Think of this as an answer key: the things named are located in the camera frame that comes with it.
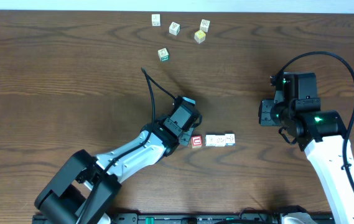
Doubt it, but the white block top left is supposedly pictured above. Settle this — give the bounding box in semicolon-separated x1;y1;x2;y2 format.
151;14;161;27

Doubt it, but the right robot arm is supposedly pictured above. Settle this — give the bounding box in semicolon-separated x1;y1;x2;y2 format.
258;99;354;223

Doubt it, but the red letter wooden block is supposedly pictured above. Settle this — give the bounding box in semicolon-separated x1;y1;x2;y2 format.
191;136;203;148

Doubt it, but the white block black drawing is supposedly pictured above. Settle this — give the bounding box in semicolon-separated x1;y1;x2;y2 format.
169;22;180;35

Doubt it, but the left black cable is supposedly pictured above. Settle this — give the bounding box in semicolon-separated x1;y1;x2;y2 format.
77;67;177;224

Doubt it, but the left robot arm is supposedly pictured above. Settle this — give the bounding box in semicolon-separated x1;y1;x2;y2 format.
34;115;202;223

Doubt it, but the right black cable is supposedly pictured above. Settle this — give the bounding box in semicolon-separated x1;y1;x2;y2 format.
271;51;354;224

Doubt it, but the black cable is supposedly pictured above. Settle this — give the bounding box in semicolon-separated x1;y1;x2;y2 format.
77;67;177;224
271;51;354;224

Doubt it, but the yellow top wooden block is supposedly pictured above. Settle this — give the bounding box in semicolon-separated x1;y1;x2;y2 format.
194;30;207;44

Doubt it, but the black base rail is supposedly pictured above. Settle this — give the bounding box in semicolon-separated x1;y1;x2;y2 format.
32;212;335;224

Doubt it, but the acorn picture wooden block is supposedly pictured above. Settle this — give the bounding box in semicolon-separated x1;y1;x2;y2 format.
225;134;236;146

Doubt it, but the white block top right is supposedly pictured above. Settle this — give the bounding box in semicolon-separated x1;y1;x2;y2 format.
200;19;210;33

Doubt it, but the white block red bug drawing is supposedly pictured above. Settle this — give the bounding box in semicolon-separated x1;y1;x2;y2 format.
215;135;226;147

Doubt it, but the green letter wooden block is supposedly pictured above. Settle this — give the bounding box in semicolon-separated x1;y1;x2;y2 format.
157;48;170;62

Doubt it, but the white block blue edge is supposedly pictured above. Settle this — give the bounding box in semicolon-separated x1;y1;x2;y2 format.
205;135;217;147

